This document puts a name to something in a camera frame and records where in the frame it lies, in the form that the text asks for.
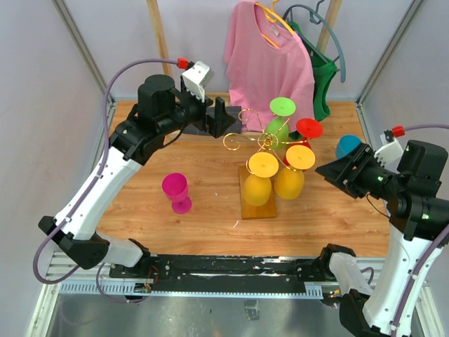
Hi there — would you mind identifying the yellow wine glass rear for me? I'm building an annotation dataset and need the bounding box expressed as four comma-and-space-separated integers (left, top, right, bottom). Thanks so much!
274, 145, 316, 200

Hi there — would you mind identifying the yellow wine glass front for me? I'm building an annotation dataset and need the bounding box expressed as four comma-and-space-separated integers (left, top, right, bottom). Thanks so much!
243, 152, 279, 206

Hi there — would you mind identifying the white slotted cable duct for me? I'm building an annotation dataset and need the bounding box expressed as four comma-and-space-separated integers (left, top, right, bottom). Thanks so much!
59, 279, 324, 300

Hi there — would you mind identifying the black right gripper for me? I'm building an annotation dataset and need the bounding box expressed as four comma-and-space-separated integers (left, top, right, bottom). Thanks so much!
315, 141, 406, 199

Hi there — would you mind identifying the gold wire glass rack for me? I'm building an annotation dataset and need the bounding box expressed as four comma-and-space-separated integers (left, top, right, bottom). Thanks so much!
222, 108, 286, 170

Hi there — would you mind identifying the aluminium frame rail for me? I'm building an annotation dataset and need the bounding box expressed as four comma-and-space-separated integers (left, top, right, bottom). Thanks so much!
51, 0, 116, 106

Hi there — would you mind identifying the yellow wine glass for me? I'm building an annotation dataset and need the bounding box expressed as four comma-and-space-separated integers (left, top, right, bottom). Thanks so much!
243, 152, 279, 206
274, 145, 316, 200

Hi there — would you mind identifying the folded dark grey cloth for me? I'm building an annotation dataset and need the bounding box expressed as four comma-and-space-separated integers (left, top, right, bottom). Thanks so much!
183, 106, 242, 136

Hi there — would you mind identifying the wooden clothes rack frame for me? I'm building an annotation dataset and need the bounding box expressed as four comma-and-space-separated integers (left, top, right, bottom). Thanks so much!
146, 0, 343, 141

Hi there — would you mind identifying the orange clothes hanger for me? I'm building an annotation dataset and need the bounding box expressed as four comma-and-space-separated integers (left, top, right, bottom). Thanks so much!
254, 1, 297, 49

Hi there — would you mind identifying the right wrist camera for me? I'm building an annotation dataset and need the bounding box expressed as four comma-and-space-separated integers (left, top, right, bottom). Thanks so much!
374, 126, 406, 167

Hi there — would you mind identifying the pink t-shirt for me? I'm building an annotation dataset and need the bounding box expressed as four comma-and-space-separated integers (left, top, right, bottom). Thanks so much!
224, 1, 315, 131

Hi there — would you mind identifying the green tank top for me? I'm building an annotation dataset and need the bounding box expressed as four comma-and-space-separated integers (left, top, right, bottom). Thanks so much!
288, 21, 337, 122

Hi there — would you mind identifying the wooden rack base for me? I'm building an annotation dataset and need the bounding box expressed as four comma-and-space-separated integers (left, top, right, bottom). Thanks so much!
239, 166, 277, 220

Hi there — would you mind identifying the green wine glass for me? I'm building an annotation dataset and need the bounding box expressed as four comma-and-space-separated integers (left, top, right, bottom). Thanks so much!
264, 97, 296, 144

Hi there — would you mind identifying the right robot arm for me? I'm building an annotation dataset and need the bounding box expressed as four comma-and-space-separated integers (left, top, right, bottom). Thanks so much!
316, 140, 448, 336

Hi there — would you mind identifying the magenta wine glass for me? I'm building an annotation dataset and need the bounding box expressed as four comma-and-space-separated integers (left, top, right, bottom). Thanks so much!
161, 173, 192, 214

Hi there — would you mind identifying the grey clothes hanger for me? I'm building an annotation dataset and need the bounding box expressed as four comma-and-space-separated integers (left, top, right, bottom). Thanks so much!
282, 0, 347, 83

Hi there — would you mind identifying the blue wine glass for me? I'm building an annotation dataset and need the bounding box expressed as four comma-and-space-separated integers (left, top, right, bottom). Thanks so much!
335, 134, 362, 159

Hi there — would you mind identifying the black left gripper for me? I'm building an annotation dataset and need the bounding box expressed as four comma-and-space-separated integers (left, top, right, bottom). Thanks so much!
159, 82, 236, 138

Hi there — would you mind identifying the red wine glass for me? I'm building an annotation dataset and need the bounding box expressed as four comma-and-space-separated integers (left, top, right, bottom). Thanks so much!
281, 118, 323, 171

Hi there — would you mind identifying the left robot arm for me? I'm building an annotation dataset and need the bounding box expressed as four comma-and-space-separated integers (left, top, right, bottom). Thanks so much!
38, 74, 236, 278

